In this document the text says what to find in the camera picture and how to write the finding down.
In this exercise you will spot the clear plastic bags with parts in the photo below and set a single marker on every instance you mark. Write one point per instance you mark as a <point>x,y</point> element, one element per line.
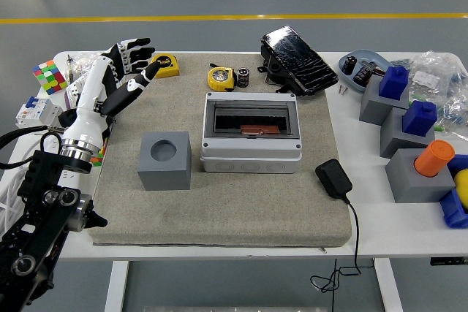
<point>431,71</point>

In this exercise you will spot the white circuit breaker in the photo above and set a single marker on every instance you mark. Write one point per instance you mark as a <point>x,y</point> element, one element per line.
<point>36,114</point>

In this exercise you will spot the square yellow tape measure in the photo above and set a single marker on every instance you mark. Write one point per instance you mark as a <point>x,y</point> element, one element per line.
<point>168,65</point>

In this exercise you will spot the blue block battery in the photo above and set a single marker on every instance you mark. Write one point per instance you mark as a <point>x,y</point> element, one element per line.
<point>420,118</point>
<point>393,83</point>

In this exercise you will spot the round yellow tape measure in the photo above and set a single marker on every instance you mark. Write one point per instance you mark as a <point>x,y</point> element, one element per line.
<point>220,78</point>

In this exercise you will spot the clear plastic bag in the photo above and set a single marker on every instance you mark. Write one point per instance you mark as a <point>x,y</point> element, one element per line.
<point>84,58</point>

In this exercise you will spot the grey-brown mat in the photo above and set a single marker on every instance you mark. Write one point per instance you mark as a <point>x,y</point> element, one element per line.
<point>237,209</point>

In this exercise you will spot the blue-grey tray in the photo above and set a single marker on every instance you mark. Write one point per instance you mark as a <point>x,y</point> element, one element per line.
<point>365,56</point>

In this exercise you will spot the large colourful puzzle cube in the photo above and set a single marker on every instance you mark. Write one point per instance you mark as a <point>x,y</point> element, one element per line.
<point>49,76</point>

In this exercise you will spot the grey block with round hole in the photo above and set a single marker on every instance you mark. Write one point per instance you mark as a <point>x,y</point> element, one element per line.
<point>164,177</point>

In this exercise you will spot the grey electrical junction box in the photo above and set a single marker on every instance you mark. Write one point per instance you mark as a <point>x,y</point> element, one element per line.
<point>252,164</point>

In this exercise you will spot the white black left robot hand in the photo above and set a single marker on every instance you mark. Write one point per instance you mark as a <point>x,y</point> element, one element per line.
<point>89,100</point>

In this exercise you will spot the clear pen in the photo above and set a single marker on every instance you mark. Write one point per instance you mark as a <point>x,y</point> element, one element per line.
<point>69,67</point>

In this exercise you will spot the yellow round object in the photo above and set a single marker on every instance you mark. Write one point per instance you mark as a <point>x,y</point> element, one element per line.
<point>462,188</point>

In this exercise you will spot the white power strip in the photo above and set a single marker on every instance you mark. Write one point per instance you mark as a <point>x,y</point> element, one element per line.
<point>73,177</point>

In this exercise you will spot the white table leg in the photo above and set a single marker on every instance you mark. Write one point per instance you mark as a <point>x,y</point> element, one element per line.
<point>388,286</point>
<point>116,286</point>

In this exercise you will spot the black cloth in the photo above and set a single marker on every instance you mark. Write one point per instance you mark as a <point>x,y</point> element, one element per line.
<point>66,118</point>

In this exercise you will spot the black table control panel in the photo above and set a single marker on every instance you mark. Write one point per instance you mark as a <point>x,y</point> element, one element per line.
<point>449,261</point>

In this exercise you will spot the small black capacitor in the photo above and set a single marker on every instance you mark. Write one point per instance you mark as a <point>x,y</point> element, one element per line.
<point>243,77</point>

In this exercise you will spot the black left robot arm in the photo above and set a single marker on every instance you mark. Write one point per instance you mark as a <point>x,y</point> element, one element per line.
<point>40,217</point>

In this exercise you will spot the grey block holder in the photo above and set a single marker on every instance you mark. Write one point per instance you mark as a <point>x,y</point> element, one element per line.
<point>393,140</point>
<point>406,184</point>
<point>369,107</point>

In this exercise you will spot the blue plastic piece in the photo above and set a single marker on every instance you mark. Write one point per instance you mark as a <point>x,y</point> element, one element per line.
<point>460,162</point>

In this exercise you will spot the black power adapter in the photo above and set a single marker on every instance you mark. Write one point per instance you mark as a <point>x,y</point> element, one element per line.
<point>332,178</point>

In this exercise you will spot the black glossy slanted device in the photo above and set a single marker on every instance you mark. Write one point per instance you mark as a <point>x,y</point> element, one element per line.
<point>300,60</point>

